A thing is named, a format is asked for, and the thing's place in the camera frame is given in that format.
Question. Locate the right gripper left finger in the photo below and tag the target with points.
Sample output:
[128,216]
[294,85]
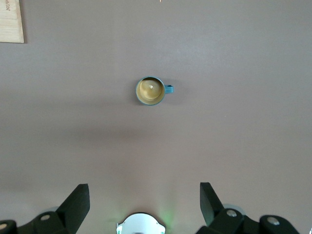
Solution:
[70,212]

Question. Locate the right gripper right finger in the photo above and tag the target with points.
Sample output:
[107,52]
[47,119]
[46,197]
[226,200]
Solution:
[219,219]

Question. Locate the wooden cutting board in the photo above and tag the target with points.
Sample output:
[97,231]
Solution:
[11,22]

